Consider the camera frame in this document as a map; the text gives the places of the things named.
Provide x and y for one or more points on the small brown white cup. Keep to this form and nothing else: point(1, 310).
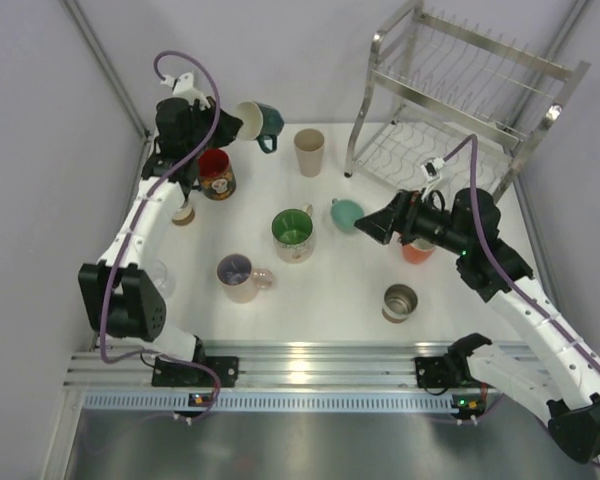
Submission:
point(184, 216)

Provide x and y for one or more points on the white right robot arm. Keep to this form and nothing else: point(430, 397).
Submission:
point(566, 398)

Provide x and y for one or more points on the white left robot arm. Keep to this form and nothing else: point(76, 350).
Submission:
point(120, 297)

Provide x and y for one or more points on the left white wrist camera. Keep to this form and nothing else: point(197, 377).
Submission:
point(183, 86)

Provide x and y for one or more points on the green interior floral mug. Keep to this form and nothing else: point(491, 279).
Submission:
point(294, 234)

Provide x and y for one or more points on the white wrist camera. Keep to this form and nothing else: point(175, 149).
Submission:
point(431, 168)
point(183, 86)

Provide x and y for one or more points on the dark teal mug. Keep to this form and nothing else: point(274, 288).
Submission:
point(261, 123)

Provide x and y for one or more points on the steel lined paper cup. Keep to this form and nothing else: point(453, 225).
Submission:
point(399, 302)

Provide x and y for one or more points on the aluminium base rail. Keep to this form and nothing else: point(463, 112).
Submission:
point(279, 365)

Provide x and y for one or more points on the light teal mug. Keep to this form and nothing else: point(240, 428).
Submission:
point(344, 213)

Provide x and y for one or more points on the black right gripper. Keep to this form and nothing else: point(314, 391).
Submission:
point(400, 215)

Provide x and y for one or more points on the red skull mug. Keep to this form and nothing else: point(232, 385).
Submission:
point(216, 176)

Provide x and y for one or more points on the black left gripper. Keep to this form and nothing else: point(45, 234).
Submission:
point(228, 127)

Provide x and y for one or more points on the pink purple mug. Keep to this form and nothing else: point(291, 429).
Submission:
point(242, 281)

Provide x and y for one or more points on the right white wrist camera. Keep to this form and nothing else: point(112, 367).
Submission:
point(431, 168)

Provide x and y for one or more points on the clear glass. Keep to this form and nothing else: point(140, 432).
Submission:
point(163, 280)

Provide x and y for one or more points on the grey slotted cable duct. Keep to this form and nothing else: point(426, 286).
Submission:
point(313, 402)

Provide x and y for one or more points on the beige tumbler cup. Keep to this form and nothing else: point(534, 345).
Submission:
point(309, 147)

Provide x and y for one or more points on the stainless steel dish rack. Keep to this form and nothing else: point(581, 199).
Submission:
point(432, 80)

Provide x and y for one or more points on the orange mug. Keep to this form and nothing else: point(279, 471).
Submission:
point(418, 251)

